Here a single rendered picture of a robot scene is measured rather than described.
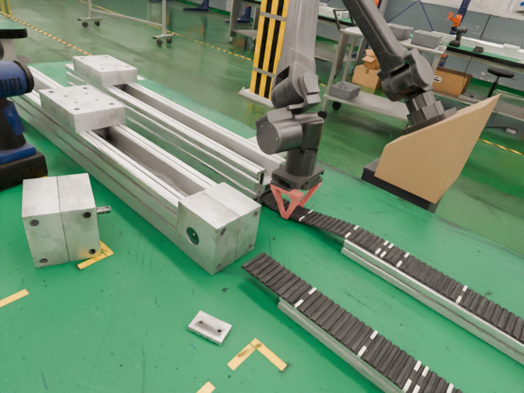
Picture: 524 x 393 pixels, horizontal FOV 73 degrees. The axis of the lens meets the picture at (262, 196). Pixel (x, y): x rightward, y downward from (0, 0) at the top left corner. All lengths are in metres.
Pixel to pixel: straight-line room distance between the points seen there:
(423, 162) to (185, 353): 0.69
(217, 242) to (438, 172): 0.59
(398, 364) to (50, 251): 0.50
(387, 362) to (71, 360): 0.38
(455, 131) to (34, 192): 0.82
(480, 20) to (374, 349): 7.81
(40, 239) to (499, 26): 7.91
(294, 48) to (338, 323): 0.48
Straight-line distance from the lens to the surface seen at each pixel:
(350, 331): 0.52
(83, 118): 0.81
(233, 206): 0.56
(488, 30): 8.12
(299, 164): 0.66
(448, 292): 0.65
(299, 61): 0.68
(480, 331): 0.65
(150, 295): 0.55
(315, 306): 0.52
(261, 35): 3.99
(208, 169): 0.80
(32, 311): 0.57
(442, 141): 0.92
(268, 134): 0.59
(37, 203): 0.59
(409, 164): 0.95
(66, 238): 0.59
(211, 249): 0.54
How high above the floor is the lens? 1.19
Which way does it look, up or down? 32 degrees down
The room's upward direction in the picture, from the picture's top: 10 degrees clockwise
